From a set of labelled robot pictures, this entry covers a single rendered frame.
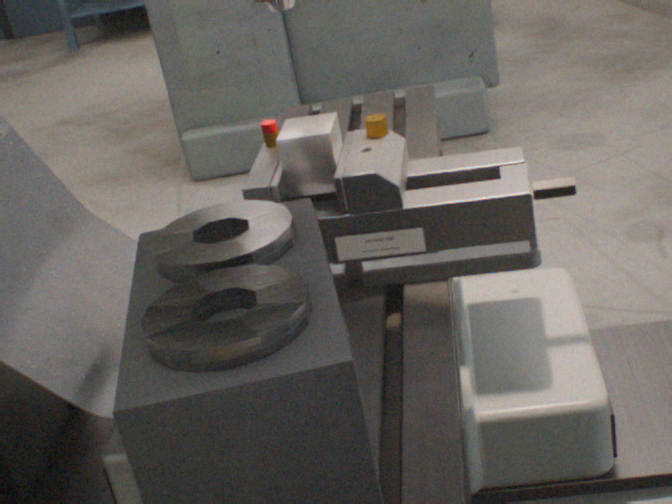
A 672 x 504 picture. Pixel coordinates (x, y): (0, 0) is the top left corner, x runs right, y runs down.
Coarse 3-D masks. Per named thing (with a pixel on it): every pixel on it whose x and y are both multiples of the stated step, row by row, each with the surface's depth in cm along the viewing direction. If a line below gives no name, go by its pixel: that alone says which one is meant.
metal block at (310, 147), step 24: (288, 120) 99; (312, 120) 98; (336, 120) 98; (288, 144) 94; (312, 144) 94; (336, 144) 96; (288, 168) 96; (312, 168) 95; (336, 168) 95; (288, 192) 97; (312, 192) 96
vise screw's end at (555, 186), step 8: (536, 184) 96; (544, 184) 96; (552, 184) 96; (560, 184) 96; (568, 184) 96; (536, 192) 96; (544, 192) 96; (552, 192) 96; (560, 192) 96; (568, 192) 96
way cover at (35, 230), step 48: (0, 144) 111; (0, 192) 106; (48, 192) 114; (0, 240) 101; (48, 240) 108; (96, 240) 115; (0, 288) 97; (48, 288) 103; (96, 288) 108; (0, 336) 93; (48, 336) 97; (96, 336) 102; (48, 384) 92; (96, 384) 96
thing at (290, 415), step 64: (192, 256) 59; (256, 256) 59; (320, 256) 59; (128, 320) 56; (192, 320) 52; (256, 320) 51; (320, 320) 52; (128, 384) 50; (192, 384) 49; (256, 384) 48; (320, 384) 49; (128, 448) 49; (192, 448) 49; (256, 448) 50; (320, 448) 50
